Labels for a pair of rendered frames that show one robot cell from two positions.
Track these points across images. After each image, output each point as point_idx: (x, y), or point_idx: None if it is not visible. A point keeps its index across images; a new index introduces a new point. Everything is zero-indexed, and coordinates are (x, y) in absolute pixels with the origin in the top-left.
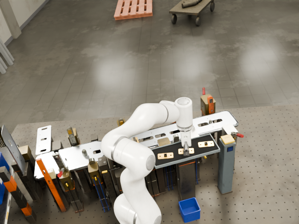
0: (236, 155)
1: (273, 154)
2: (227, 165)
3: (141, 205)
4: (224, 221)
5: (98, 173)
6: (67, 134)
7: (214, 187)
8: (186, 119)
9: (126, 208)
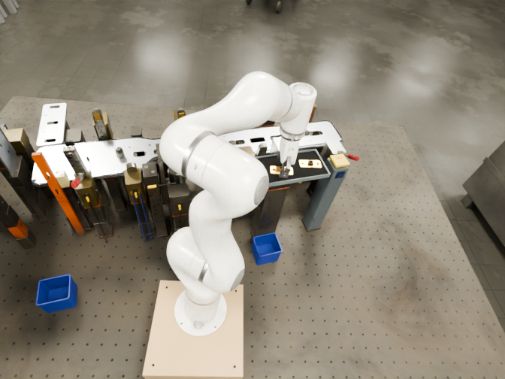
0: None
1: (371, 186)
2: (328, 195)
3: (219, 255)
4: (309, 267)
5: (140, 187)
6: (93, 121)
7: (297, 220)
8: (300, 121)
9: (189, 254)
